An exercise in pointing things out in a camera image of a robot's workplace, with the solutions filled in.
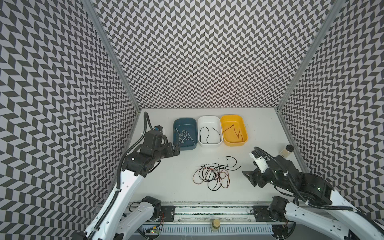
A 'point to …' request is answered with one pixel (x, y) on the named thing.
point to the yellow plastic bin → (234, 130)
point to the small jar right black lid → (290, 147)
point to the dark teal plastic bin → (190, 125)
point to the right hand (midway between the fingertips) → (249, 167)
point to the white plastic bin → (209, 131)
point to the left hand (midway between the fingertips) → (172, 145)
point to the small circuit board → (152, 231)
